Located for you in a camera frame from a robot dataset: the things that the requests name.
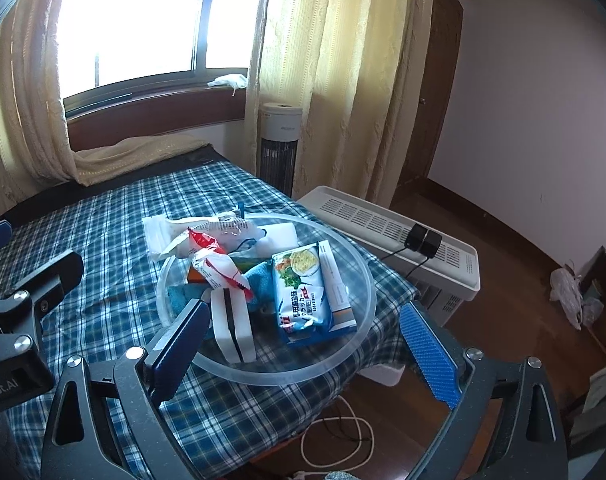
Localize blue cracker packet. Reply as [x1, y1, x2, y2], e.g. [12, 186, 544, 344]
[269, 241, 358, 349]

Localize black power adapter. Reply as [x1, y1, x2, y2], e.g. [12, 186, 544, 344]
[404, 223, 428, 252]
[422, 231, 444, 261]

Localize white tower fan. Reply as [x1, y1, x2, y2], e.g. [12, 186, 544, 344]
[259, 102, 303, 197]

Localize window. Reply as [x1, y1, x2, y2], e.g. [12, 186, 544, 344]
[58, 0, 274, 103]

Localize teal cloth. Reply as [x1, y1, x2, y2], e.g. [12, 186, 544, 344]
[167, 264, 276, 322]

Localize white plastic packet blue ends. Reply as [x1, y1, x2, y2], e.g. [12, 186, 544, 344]
[143, 201, 265, 262]

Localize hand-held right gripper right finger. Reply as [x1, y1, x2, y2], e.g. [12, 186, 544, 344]
[399, 302, 568, 480]

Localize clear plastic bowl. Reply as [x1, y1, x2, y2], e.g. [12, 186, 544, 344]
[155, 212, 377, 387]

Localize brown wooden door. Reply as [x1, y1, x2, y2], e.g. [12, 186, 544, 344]
[395, 0, 464, 189]

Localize narrow beige curtain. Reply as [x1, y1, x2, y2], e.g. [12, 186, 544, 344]
[244, 0, 435, 202]

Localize black cable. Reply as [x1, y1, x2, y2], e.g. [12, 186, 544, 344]
[377, 246, 427, 282]

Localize black mattress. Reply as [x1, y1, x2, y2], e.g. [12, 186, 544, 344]
[0, 145, 236, 226]

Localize white cable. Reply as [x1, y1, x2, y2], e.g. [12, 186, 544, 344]
[300, 394, 375, 473]

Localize grey fabric bundle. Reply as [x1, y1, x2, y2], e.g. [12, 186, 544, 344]
[565, 362, 606, 461]

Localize beige cloth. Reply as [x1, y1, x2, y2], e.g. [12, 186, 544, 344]
[70, 134, 211, 188]

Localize wide beige curtain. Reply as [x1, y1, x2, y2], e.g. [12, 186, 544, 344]
[0, 0, 80, 223]

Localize white panel heater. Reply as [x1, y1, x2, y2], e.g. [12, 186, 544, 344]
[295, 185, 482, 387]

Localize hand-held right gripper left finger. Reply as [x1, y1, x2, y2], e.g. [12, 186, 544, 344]
[40, 300, 211, 480]

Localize white rag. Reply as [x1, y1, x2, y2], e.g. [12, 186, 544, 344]
[207, 73, 250, 93]

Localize plaid blanket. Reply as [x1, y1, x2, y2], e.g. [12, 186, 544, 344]
[0, 160, 424, 480]

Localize white plastic bag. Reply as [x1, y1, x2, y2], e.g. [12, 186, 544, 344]
[549, 266, 604, 332]

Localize white sponge with black layer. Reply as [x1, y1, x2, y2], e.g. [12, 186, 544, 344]
[255, 221, 300, 257]
[209, 286, 257, 364]

